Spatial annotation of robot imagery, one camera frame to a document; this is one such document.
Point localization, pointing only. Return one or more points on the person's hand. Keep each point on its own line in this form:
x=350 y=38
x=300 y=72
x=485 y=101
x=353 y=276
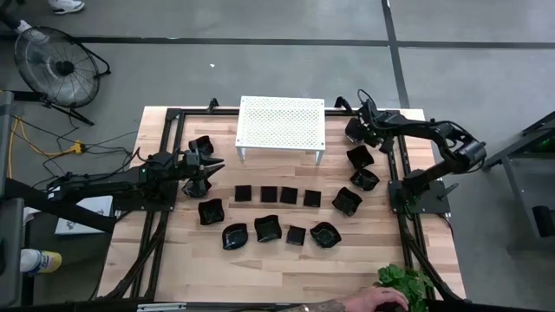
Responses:
x=373 y=299

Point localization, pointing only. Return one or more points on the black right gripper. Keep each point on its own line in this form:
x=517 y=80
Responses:
x=375 y=125

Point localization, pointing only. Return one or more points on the person's white shoe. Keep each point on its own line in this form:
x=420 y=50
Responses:
x=65 y=6
x=25 y=27

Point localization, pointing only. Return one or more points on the black metal stand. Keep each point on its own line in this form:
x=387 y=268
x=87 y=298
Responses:
x=544 y=221

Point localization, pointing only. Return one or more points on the person's leg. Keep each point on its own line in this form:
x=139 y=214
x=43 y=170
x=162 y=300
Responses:
x=8 y=19

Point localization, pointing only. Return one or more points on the black floor fan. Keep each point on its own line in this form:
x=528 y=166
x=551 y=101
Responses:
x=58 y=67

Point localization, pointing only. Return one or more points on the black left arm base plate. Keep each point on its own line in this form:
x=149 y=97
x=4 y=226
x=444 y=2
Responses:
x=143 y=206

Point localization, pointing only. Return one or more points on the silver metal bracket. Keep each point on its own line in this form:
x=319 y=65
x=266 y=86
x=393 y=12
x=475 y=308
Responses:
x=160 y=307

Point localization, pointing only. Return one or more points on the black hook clamp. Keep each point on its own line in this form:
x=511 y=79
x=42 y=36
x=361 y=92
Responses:
x=212 y=104
x=341 y=99

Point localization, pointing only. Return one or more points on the grey cabinet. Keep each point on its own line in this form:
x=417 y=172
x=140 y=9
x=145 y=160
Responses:
x=11 y=242

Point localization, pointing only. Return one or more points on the green leafy plant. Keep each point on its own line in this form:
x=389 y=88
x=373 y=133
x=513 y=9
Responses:
x=403 y=281

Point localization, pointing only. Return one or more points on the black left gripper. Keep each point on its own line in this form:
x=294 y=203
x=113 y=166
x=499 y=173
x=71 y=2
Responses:
x=193 y=171

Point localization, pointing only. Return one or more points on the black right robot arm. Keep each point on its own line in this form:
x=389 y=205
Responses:
x=433 y=129

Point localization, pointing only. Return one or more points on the white printed box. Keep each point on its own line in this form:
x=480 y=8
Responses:
x=93 y=208

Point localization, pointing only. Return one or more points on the yellow and white canister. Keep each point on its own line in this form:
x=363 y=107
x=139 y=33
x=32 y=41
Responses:
x=41 y=261

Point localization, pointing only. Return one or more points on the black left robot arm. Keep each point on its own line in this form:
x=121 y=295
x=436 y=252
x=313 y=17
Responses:
x=108 y=184

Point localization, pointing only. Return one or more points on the black diagonal beam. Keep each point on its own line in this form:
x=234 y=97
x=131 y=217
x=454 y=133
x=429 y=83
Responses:
x=43 y=202

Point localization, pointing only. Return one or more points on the white perforated metal shelf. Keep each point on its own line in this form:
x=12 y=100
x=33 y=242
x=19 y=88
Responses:
x=277 y=141

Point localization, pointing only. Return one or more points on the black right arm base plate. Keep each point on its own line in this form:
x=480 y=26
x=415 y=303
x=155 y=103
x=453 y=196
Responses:
x=433 y=203

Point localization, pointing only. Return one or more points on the grey equipment panel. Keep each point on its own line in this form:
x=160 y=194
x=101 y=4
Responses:
x=5 y=143

